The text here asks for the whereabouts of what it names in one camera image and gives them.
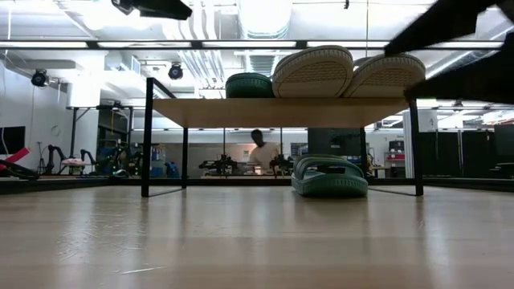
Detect beige rubber slide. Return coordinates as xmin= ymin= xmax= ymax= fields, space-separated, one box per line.
xmin=271 ymin=44 xmax=355 ymax=99
xmin=342 ymin=53 xmax=426 ymax=99

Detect green rubber slide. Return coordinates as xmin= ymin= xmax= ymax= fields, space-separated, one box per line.
xmin=224 ymin=71 xmax=277 ymax=100
xmin=291 ymin=154 xmax=369 ymax=198

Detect red storage shelf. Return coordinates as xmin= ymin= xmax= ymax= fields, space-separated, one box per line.
xmin=384 ymin=140 xmax=406 ymax=178

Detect white ceiling pipes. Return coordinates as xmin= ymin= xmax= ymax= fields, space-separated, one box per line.
xmin=162 ymin=0 xmax=235 ymax=90

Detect black curtain partition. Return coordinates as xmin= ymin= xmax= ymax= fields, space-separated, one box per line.
xmin=417 ymin=124 xmax=514 ymax=180

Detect black standing panel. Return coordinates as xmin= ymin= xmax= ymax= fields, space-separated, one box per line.
xmin=307 ymin=128 xmax=367 ymax=161

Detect black background robot arms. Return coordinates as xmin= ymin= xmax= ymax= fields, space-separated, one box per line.
xmin=198 ymin=154 xmax=242 ymax=178

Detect person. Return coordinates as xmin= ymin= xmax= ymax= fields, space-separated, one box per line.
xmin=247 ymin=128 xmax=282 ymax=174

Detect red foam tube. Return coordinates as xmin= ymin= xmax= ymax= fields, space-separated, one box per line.
xmin=0 ymin=147 xmax=31 ymax=166

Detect black aluminium rig frame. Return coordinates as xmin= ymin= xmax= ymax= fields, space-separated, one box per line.
xmin=0 ymin=39 xmax=514 ymax=193

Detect black ceiling cord reel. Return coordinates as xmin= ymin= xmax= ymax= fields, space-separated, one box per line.
xmin=167 ymin=63 xmax=185 ymax=81
xmin=31 ymin=68 xmax=50 ymax=88

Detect silver ventilation duct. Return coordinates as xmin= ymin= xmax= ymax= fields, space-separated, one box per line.
xmin=236 ymin=0 xmax=294 ymax=77

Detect wooden shelf with black frame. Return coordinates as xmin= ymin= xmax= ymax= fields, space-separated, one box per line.
xmin=140 ymin=76 xmax=425 ymax=197

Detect black wall screen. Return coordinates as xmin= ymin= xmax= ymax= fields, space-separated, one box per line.
xmin=0 ymin=126 xmax=26 ymax=156

